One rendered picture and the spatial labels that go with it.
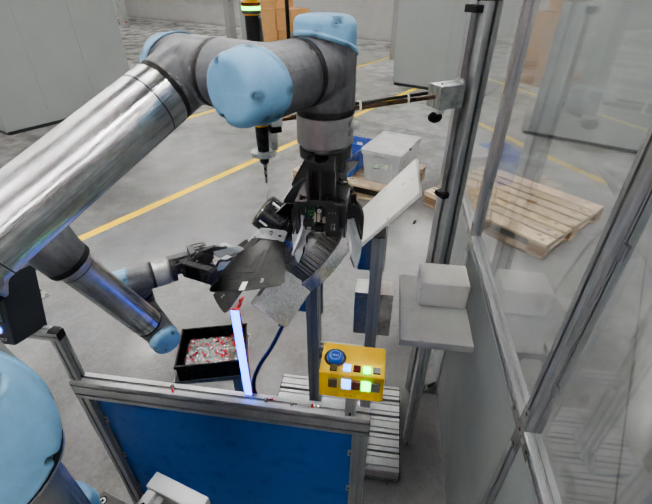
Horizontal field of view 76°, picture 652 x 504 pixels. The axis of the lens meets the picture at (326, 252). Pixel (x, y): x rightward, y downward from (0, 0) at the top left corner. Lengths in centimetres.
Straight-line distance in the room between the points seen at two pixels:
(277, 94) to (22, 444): 35
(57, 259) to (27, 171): 51
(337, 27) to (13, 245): 39
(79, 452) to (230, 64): 220
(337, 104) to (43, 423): 42
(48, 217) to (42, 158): 6
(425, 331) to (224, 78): 118
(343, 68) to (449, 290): 112
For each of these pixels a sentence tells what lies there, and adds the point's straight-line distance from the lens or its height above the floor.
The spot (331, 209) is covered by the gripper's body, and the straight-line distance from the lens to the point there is 56.
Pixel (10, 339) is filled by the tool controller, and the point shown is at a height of 109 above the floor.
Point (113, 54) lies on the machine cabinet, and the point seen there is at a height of 79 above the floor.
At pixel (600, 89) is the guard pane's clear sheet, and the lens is 98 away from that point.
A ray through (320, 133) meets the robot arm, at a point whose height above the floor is 171.
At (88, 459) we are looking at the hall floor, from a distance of 241.
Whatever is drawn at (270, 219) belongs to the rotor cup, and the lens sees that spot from 133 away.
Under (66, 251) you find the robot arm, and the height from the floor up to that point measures 141.
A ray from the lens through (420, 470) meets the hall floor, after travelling 217.
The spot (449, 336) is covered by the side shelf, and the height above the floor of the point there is 86.
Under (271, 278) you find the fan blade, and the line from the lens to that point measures 112.
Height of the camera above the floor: 188
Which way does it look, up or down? 34 degrees down
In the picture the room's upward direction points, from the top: straight up
